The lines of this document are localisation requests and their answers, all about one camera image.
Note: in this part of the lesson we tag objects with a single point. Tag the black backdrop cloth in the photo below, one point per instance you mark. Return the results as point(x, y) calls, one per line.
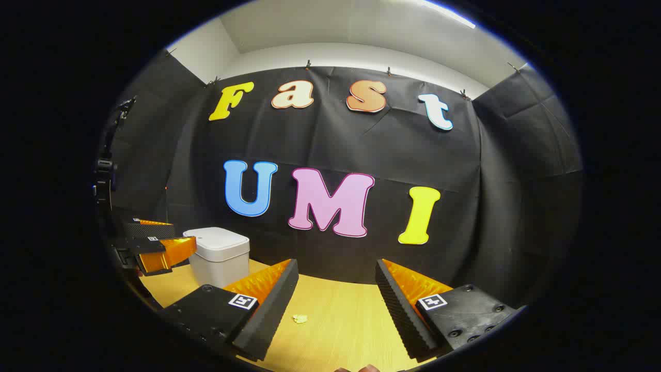
point(335, 139)

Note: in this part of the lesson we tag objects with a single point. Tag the wooden desktop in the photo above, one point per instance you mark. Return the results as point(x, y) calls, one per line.
point(341, 320)

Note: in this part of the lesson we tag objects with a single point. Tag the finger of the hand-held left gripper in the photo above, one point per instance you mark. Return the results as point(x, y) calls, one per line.
point(147, 231)
point(165, 253)

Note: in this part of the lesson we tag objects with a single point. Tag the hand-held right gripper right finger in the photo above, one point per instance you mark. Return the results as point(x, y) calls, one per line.
point(405, 315)

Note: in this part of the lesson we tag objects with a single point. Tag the white desktop garbage bin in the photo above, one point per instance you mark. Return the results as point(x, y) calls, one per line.
point(219, 253)

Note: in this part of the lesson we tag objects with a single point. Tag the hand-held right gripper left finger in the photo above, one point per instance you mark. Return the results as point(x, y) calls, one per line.
point(268, 315)

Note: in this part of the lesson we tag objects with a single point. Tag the yellowish paper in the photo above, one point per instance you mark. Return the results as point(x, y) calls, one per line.
point(300, 319)

